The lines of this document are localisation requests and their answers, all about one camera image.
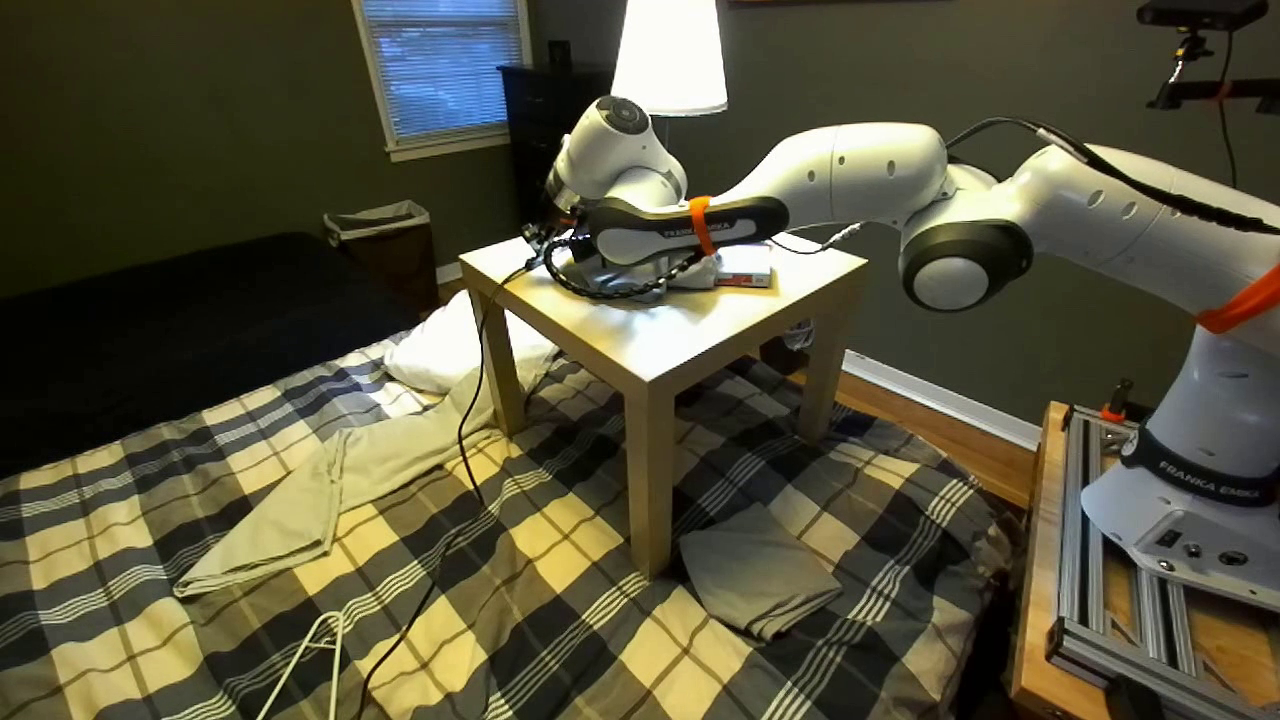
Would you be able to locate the dark dresser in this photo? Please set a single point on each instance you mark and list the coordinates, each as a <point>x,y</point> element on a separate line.
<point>541,133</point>

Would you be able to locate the large grey cloth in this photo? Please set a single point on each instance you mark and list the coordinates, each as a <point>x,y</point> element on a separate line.
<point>323,503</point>

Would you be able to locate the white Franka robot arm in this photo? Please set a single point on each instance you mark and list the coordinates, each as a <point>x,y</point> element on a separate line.
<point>1092,213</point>

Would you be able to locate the black camera on stand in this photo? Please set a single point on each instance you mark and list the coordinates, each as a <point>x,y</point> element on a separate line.
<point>1201,33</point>

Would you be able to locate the small folded grey cloth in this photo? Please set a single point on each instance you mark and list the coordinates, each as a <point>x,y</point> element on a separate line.
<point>762,570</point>

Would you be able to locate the white shade table lamp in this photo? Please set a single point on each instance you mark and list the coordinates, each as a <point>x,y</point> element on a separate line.
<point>670,54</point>

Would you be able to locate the light wooden side table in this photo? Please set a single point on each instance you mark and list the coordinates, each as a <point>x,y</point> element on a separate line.
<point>665,345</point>

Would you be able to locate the plaid bed comforter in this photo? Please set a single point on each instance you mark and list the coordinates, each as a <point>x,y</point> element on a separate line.
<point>533,584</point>

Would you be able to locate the white framed window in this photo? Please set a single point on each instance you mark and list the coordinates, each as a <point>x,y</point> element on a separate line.
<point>443,74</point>

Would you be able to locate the white pillow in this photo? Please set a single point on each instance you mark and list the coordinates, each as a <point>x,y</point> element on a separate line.
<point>445,350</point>

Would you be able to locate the dark wicker waste bin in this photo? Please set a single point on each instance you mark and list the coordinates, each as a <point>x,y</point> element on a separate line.
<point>382,254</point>

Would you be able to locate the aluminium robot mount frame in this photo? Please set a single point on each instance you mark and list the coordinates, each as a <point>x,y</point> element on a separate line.
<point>1132,625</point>

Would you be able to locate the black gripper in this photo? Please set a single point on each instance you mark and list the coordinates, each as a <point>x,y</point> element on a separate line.
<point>567,257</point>

